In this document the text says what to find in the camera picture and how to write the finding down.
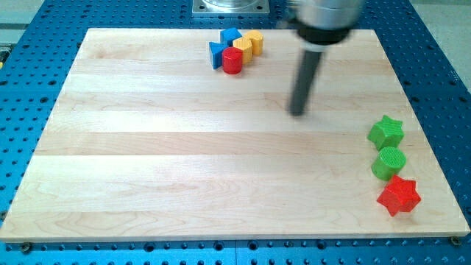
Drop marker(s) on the green cylinder block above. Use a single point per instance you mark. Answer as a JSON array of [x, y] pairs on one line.
[[390, 161]]

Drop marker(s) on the blue triangle block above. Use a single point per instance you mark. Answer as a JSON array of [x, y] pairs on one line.
[[215, 54]]

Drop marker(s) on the green star block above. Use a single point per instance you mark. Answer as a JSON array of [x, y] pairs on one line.
[[387, 132]]

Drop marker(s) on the yellow hexagon block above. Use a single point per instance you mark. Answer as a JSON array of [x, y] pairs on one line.
[[257, 40]]

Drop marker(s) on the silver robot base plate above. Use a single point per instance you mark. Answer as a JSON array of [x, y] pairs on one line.
[[212, 7]]

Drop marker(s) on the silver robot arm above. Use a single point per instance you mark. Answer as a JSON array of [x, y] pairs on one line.
[[321, 23]]

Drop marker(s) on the yellow pentagon block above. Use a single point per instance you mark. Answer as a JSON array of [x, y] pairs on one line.
[[245, 45]]

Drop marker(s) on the red cylinder block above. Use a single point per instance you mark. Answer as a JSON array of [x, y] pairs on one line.
[[232, 60]]

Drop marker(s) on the light wooden board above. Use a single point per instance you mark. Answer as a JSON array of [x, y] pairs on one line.
[[146, 142]]

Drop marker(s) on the red star block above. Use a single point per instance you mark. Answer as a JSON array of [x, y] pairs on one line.
[[399, 195]]

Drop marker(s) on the blue perforated table plate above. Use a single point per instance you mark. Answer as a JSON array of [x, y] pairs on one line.
[[39, 63]]

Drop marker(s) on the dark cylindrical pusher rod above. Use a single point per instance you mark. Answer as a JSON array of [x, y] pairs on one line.
[[305, 76]]

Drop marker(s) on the blue cube block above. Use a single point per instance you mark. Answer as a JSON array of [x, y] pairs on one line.
[[227, 36]]

